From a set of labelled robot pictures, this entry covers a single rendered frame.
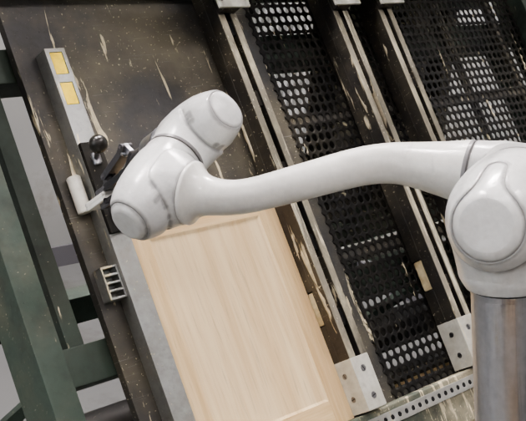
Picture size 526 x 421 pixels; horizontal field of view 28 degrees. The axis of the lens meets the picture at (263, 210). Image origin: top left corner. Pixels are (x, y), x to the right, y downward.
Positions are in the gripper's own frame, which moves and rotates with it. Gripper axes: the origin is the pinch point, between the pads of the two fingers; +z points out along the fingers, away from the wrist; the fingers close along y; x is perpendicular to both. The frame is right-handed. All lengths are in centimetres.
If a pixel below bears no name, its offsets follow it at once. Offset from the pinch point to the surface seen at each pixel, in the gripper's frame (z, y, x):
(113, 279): 14.8, 12.7, 6.9
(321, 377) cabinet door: 14, 46, 51
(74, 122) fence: 11.6, -20.8, 8.5
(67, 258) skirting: 345, -65, 209
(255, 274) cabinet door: 14.0, 19.4, 43.3
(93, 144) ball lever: 0.7, -11.7, 3.2
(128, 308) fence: 13.5, 19.5, 7.3
